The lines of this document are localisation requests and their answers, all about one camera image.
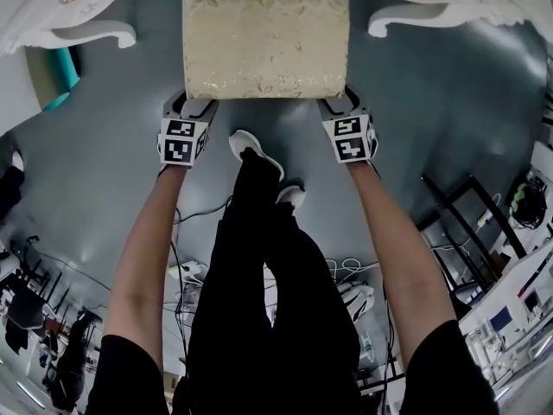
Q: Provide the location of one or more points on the person's right black sleeve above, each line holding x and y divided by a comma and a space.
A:
449, 374

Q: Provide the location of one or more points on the black metal frame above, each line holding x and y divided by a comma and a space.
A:
464, 214

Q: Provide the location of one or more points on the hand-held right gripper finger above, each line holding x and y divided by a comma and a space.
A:
333, 110
355, 102

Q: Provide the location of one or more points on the person's left forearm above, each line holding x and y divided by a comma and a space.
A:
147, 249

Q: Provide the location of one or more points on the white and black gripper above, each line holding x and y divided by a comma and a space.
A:
356, 301

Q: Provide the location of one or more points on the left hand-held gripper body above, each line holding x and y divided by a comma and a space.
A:
177, 149

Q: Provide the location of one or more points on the white workbench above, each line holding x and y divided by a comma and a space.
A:
514, 309

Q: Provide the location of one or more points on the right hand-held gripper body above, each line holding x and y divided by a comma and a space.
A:
352, 147

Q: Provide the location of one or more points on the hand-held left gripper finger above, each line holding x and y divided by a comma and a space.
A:
201, 110
173, 108

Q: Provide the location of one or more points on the person's black trousers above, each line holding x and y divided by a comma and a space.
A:
268, 309

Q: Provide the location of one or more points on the white power strip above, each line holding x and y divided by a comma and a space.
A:
190, 270

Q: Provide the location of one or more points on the person's right white shoe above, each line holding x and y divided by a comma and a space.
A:
294, 193

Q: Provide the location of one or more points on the person's left black sleeve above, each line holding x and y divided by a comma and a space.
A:
125, 378

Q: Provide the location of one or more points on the person's black sleeve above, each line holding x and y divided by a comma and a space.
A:
125, 378
449, 374

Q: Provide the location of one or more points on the beige floral upholstered stool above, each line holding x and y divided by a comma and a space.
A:
265, 41

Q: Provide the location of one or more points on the person's left white shoe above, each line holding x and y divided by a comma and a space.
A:
242, 141

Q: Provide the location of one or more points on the black office chair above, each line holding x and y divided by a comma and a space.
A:
23, 318

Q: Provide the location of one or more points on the teal cylinder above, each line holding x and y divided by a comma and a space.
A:
65, 69

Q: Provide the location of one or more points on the person's white shoe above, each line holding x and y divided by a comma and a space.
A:
294, 193
242, 141

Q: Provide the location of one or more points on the person's right forearm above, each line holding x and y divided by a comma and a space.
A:
397, 249

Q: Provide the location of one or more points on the white ornate table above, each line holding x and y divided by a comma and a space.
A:
39, 11

